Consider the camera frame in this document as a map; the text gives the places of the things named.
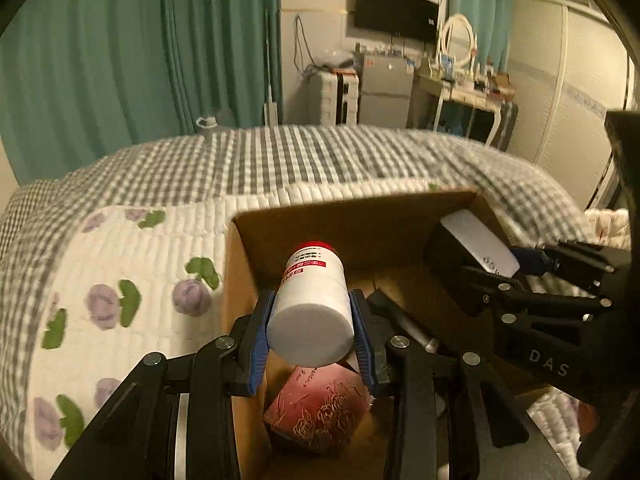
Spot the open cardboard box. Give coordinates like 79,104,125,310
221,191,506,479

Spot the white bottle red cap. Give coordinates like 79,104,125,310
266,240,355,367

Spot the dark suitcase by wardrobe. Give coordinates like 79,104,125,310
496,101,518,151

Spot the black wall television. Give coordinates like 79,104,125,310
354,0,439,44

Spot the grey checkered bed blanket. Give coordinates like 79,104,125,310
1,126,594,479

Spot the black power bank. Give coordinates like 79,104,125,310
423,209,521,316

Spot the right hand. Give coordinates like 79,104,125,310
576,401,600,440

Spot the white suitcase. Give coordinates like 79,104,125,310
308,68,359,126

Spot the red floral box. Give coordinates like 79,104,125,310
264,363,373,454

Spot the green curtain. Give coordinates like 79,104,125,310
1,0,281,184
448,0,513,72

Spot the white dressing table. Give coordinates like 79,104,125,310
407,73,502,148

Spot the oval vanity mirror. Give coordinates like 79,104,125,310
436,13,477,70

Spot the white louvered wardrobe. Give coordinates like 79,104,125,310
508,0,634,209

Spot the green curtain left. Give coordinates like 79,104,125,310
1,0,281,184

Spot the white floral quilted mat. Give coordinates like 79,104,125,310
25,179,639,479

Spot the green curtain right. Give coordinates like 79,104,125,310
448,0,513,72

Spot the small silver refrigerator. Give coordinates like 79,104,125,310
359,54,414,129

